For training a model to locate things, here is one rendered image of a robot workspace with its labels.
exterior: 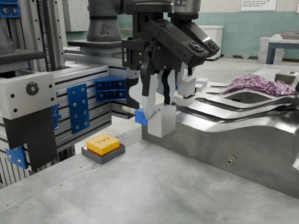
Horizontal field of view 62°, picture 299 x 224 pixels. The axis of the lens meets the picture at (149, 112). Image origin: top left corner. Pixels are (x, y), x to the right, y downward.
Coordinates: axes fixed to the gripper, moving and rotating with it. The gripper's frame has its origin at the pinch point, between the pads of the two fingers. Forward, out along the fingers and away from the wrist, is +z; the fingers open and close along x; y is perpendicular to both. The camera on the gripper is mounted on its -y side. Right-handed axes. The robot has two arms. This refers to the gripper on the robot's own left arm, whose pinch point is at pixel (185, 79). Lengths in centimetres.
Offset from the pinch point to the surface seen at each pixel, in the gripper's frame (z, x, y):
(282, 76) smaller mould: 16, -66, -15
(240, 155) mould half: 2.8, 19.5, -27.0
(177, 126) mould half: 2.8, 19.4, -10.6
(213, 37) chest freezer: 150, -570, 264
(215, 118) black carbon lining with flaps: 2.9, 9.9, -16.0
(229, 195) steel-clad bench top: 6.7, 27.5, -28.9
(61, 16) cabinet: 94, -288, 536
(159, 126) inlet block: -4.8, 31.0, -13.6
